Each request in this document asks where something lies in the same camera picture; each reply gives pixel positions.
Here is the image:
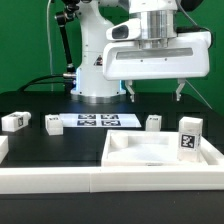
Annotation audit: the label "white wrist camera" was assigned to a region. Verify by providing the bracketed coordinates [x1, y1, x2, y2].
[106, 18, 141, 41]

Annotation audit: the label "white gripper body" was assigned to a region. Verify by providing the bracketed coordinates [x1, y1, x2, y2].
[103, 31, 211, 80]

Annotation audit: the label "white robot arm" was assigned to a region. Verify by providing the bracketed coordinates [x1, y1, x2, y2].
[72, 0, 212, 103]

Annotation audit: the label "white hanging cable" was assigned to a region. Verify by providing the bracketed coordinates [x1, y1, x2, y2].
[46, 0, 56, 93]

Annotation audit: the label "black cables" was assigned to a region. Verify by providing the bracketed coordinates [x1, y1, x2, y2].
[18, 73, 78, 93]

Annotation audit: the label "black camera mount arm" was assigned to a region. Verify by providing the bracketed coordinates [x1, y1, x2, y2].
[54, 0, 81, 79]

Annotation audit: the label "white U-shaped obstacle fence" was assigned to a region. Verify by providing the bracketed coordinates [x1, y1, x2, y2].
[0, 140, 224, 194]

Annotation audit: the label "sheet with fiducial markers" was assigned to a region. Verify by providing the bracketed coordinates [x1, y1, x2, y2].
[59, 113, 141, 128]

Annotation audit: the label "white square table top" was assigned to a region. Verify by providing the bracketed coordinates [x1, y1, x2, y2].
[101, 130, 224, 166]

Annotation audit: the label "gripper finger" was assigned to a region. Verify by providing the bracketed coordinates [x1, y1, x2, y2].
[175, 78, 186, 102]
[125, 80, 135, 102]

